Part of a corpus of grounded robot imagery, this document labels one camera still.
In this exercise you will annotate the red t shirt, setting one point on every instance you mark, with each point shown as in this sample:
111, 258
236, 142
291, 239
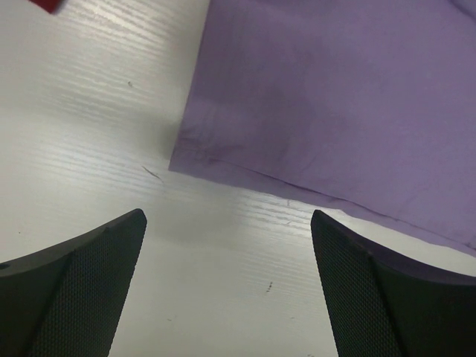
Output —
49, 6

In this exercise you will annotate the purple t shirt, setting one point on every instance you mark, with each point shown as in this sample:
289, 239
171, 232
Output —
362, 106

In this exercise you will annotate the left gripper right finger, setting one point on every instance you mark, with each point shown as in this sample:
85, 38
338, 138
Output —
382, 303

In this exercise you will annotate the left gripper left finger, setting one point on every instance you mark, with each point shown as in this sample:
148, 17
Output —
67, 299

